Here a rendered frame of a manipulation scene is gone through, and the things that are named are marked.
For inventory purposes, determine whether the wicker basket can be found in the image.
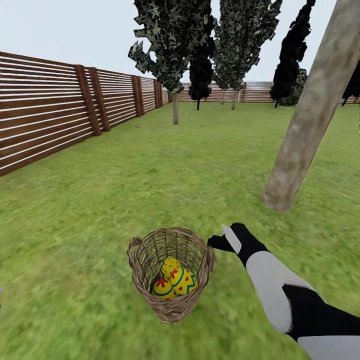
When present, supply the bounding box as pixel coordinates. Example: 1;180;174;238
126;226;216;324

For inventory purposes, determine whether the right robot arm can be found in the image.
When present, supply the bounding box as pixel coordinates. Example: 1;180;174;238
207;223;360;360

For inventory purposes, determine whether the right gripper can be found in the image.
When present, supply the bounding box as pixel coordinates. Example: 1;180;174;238
207;235;236;253

